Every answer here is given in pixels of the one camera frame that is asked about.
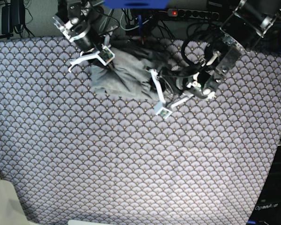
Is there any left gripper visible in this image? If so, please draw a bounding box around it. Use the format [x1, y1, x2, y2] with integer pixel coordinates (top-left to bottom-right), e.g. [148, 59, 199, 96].
[146, 65, 218, 120]

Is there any grey T-shirt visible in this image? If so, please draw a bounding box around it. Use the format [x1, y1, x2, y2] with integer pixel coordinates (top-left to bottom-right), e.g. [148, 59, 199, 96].
[90, 46, 171, 101]

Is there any black power strip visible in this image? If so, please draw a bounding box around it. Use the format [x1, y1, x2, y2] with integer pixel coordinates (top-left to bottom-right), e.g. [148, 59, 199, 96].
[167, 8, 220, 21]

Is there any black OpenArm box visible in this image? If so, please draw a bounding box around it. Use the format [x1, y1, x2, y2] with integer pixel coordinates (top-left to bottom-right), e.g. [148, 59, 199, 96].
[247, 146, 281, 225]

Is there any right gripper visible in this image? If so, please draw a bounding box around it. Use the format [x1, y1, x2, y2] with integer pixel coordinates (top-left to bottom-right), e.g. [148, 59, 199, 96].
[52, 14, 115, 73]

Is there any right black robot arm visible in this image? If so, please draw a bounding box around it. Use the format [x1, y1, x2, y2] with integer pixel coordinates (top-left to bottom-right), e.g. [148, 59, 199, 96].
[52, 0, 117, 72]

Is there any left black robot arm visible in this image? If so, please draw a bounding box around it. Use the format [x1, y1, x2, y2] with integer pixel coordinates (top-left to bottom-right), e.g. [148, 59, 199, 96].
[147, 0, 281, 119]

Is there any beige chair at lower left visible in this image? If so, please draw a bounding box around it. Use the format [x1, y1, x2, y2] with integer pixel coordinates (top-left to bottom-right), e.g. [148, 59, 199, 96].
[0, 178, 29, 225]

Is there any fan-patterned tablecloth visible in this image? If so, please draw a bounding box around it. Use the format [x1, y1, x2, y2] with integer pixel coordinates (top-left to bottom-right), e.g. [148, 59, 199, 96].
[0, 37, 281, 225]

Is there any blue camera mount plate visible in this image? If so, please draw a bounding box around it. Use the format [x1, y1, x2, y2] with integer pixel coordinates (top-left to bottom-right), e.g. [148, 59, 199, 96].
[104, 0, 169, 9]

